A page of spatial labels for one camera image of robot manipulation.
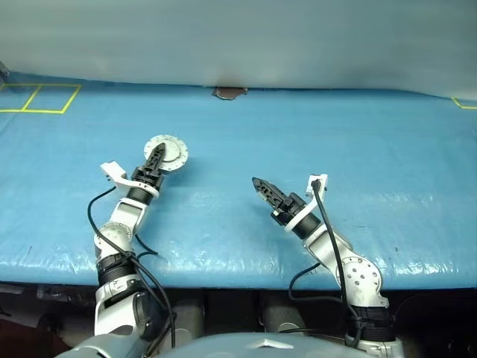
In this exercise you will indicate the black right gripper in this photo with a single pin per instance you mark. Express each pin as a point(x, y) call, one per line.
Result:
point(292, 207)

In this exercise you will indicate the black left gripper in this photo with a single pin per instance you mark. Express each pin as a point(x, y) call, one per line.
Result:
point(149, 178)

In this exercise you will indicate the black disc motor part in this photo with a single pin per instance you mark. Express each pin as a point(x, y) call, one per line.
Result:
point(173, 149)

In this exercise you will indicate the blue plastic table cover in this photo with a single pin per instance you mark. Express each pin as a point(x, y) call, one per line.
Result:
point(335, 149)

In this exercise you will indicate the grey rounded shape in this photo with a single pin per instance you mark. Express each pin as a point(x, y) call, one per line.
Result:
point(190, 317)
point(283, 313)

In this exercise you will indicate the blue-grey robot torso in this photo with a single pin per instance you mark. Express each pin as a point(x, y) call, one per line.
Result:
point(261, 347)

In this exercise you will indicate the dark metal pole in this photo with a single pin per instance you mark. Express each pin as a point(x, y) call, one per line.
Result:
point(3, 71)

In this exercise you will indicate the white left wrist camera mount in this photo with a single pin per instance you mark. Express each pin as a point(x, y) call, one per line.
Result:
point(112, 169)

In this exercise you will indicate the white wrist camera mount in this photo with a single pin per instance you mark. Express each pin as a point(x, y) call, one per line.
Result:
point(112, 169)
point(320, 181)

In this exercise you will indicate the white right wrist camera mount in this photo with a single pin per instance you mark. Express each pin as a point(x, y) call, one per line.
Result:
point(320, 181)

